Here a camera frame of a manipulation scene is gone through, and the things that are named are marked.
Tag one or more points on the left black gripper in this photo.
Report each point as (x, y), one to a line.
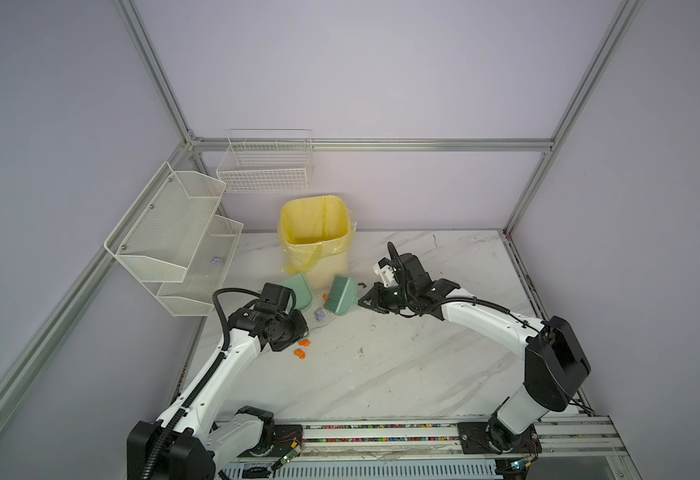
(300, 328)

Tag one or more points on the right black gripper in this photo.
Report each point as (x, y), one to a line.
(374, 293)

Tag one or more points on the green dustpan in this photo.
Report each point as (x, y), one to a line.
(303, 293)

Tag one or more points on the green hand brush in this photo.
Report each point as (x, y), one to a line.
(342, 296)

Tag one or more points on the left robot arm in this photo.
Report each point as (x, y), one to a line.
(206, 396)

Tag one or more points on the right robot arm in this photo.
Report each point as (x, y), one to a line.
(554, 364)

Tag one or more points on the orange scraps left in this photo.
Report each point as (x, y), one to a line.
(301, 350)

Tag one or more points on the lower white mesh shelf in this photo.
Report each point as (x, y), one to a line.
(193, 296)

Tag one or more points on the white mesh shelf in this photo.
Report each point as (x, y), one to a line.
(158, 238)
(193, 296)

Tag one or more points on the yellow bin liner bag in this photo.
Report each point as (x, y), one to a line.
(314, 234)

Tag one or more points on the upper white mesh shelf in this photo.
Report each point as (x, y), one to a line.
(158, 238)

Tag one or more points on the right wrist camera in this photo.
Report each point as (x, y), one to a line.
(386, 272)

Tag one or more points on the white wire wall basket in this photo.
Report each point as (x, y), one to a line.
(267, 161)

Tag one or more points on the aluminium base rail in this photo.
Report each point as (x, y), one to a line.
(431, 449)

